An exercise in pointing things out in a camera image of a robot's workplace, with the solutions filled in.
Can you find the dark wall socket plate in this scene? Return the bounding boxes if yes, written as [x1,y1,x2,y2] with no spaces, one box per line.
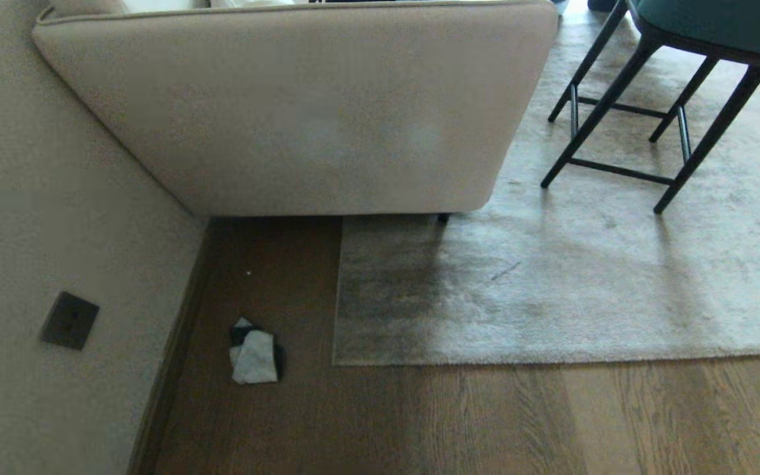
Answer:
[40,291,100,351]

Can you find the dark wooden skirting board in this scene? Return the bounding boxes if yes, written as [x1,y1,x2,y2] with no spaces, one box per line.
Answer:
[127,218,217,475]

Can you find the white and black cloth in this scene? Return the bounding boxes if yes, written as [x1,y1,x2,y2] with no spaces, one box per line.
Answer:
[229,317,286,385]

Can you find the grey shaggy rug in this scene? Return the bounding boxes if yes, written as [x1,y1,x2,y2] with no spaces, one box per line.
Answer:
[332,5,760,367]

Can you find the green stool with black legs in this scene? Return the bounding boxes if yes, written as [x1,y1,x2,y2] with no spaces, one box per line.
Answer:
[540,0,760,215]

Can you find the beige upholstered sofa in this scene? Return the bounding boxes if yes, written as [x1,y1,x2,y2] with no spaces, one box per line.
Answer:
[31,0,560,224]

